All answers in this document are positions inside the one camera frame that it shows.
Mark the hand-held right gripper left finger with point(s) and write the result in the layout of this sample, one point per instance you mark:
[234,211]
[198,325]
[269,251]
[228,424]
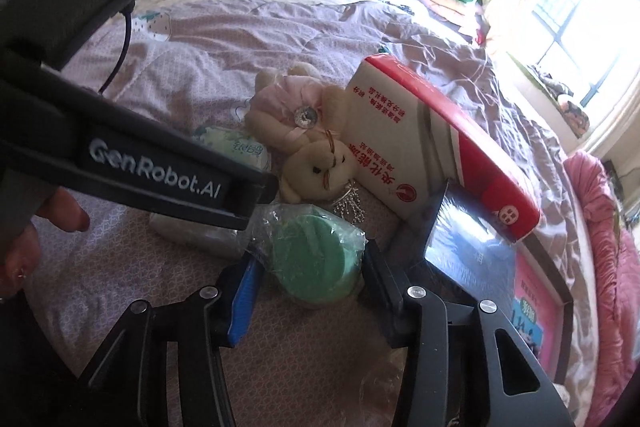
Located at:
[242,302]

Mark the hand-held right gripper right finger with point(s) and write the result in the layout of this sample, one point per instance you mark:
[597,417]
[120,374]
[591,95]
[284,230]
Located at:
[382,279]

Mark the green round puff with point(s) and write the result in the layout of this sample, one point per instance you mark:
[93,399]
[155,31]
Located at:
[310,257]

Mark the person's left hand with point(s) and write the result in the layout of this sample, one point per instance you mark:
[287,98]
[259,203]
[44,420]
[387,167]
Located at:
[57,212]

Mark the clear plastic packet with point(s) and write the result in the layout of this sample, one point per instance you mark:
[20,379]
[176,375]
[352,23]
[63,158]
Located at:
[195,237]

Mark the pale green tissue packet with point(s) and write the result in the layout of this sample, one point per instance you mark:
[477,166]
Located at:
[230,144]

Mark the blue wrapped box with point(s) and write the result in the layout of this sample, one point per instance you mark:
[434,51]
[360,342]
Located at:
[465,247]

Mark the red and white box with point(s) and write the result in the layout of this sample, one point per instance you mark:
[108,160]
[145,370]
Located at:
[400,132]

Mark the plush rabbit in pink dress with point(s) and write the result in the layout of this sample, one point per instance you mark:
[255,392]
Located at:
[300,107]

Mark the pink crumpled quilt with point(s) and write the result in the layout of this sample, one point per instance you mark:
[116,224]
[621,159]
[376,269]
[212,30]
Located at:
[610,257]

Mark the patterned cushion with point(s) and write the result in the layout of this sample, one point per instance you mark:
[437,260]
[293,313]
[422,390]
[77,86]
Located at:
[572,117]

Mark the window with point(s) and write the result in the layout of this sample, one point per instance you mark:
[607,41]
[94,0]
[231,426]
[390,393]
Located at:
[565,12]

